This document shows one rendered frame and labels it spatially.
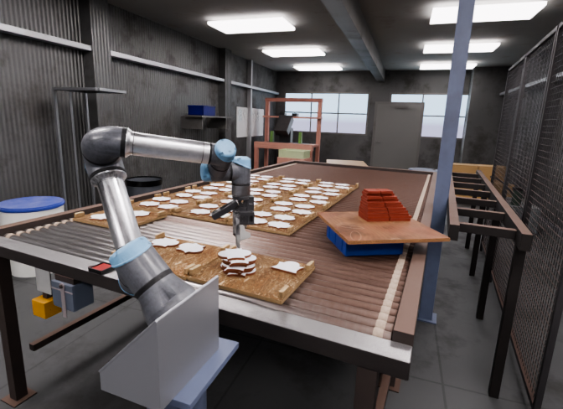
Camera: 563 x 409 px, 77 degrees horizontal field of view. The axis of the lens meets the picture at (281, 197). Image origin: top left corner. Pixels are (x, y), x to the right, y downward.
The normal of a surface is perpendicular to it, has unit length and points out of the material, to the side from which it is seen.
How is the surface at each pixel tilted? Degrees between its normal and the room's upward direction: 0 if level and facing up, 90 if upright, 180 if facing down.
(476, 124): 90
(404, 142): 90
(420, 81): 90
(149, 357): 90
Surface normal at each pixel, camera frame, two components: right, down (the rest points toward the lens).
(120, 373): -0.36, 0.18
